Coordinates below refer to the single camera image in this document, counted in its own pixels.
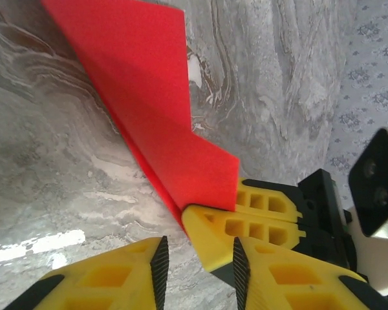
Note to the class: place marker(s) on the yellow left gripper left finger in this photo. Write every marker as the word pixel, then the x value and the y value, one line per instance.
pixel 116 277

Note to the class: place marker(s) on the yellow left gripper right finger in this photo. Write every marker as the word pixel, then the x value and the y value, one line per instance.
pixel 294 284

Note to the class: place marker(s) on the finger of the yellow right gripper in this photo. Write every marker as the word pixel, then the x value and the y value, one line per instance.
pixel 278 203
pixel 210 232

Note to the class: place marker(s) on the red paper sheet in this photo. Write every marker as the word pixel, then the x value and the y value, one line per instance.
pixel 142 97

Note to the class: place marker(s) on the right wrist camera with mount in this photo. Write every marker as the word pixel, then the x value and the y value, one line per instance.
pixel 375 181

